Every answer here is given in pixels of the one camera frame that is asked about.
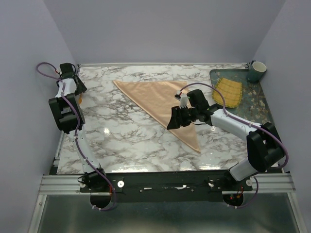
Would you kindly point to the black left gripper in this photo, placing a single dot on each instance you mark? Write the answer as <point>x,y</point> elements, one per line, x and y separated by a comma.
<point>81,87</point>

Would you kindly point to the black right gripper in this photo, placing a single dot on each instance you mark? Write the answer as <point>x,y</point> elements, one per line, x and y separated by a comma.
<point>175,122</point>

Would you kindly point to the peach cloth napkin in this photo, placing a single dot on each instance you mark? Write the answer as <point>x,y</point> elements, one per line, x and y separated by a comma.
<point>157,99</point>

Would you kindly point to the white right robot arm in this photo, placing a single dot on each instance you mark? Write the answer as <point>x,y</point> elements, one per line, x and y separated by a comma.
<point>262,140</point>

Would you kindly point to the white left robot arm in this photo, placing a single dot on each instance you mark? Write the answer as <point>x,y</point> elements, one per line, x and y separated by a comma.
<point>70,120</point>

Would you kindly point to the yellow woven coaster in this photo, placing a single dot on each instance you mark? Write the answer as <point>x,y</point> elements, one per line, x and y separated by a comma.
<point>231,92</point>

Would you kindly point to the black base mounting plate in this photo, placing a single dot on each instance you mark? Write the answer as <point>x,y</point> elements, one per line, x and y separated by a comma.
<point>204,185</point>

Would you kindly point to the floral teal tray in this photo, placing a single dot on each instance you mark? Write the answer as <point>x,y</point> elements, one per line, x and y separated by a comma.
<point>253,106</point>

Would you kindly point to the teal mug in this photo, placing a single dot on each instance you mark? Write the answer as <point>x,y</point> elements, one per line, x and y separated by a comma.
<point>256,71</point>

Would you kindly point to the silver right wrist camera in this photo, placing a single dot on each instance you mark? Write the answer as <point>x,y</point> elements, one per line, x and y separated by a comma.
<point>183,101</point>

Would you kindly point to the aluminium frame rail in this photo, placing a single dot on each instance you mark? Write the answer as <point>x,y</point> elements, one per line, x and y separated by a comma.
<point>69,185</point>

